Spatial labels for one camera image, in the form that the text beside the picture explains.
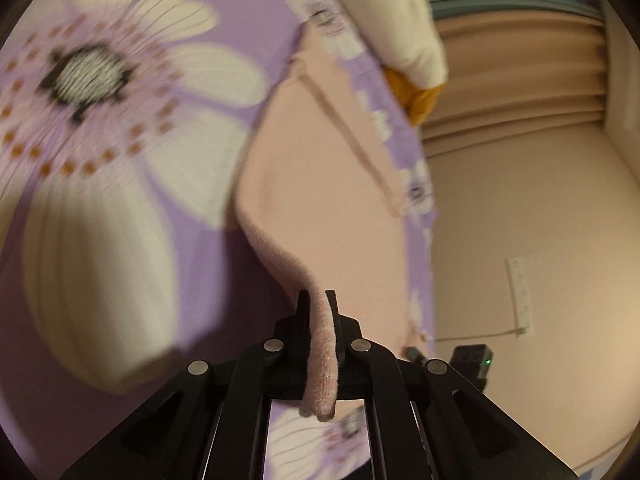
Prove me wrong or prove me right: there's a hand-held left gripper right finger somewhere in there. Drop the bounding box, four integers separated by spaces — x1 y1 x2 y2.
325 290 577 480

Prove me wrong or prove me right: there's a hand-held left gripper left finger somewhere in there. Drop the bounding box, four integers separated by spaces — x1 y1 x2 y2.
59 290 311 480

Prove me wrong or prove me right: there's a pink knit sweater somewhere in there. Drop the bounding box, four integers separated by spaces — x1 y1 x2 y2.
232 25 437 423

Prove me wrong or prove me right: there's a black device with green light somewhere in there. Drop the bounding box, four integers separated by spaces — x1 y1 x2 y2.
450 343 494 392

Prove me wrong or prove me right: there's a white power strip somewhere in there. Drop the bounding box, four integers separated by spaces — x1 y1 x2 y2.
505 255 544 339

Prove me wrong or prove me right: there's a beige curtain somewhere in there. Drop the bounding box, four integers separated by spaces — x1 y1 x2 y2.
419 10 610 159

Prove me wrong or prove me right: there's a white and orange plush toy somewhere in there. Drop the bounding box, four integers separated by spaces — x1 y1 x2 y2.
320 0 449 127

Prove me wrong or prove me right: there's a purple floral bedsheet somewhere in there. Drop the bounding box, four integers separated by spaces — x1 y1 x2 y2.
0 0 442 480

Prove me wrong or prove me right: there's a thin wall cable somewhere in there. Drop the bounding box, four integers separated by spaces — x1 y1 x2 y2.
434 324 529 345

